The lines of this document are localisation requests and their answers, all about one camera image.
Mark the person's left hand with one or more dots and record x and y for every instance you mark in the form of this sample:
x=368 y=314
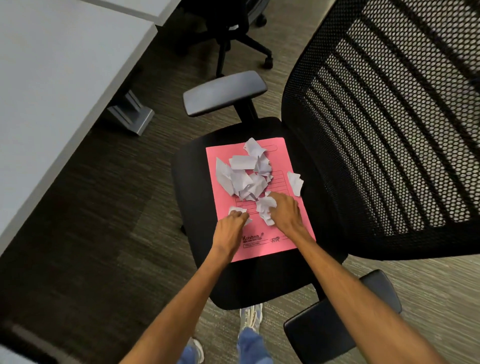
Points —
x=230 y=234

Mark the person's right hand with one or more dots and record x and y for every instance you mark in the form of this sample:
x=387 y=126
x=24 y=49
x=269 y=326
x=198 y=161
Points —
x=288 y=215

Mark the person's right fingers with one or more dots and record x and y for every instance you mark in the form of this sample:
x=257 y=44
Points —
x=278 y=200

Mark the person's left fingers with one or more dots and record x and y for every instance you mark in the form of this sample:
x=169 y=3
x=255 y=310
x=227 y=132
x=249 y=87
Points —
x=237 y=216

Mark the small torn white paper piece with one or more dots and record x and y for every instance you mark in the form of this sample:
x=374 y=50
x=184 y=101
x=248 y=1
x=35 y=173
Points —
x=236 y=210

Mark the person's right forearm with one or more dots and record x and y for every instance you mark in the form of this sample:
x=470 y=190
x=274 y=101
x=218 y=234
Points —
x=360 y=300

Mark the person's left forearm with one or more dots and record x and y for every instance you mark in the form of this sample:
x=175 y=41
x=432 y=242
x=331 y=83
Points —
x=180 y=311

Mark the pink file folder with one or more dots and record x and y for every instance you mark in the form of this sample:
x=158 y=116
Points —
x=225 y=202

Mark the folded torn white paper scrap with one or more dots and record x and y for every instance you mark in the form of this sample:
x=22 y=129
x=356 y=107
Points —
x=295 y=183

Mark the pile of torn white papers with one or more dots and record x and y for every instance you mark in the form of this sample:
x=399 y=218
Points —
x=243 y=180

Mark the black office chair seat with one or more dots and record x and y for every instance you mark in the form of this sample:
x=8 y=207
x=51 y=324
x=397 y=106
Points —
x=195 y=210

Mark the person's right grey sneaker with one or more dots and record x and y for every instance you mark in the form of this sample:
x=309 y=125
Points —
x=252 y=317

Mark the person's grey sneaker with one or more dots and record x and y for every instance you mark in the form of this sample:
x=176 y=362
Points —
x=195 y=348
x=252 y=317

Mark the black chair armrest pad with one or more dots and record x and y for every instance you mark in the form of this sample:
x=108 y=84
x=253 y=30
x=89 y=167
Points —
x=224 y=93
x=322 y=330

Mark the black mesh chair backrest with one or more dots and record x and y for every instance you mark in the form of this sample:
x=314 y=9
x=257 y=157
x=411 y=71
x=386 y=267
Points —
x=382 y=123

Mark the person's right blue jeans leg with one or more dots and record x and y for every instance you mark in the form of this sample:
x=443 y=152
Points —
x=253 y=348

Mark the person's blue jeans leg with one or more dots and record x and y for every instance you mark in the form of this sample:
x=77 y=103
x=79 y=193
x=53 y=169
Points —
x=187 y=356
x=253 y=348

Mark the person's left grey sneaker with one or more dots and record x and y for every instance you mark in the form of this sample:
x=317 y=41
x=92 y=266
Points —
x=195 y=348

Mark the grey metal desk leg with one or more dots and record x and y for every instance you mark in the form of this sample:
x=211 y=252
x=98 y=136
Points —
x=131 y=114

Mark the person's left blue jeans leg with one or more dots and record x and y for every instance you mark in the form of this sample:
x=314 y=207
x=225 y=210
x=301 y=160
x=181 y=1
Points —
x=187 y=356

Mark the black wheeled office chair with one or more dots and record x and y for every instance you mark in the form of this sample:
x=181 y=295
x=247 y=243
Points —
x=228 y=26

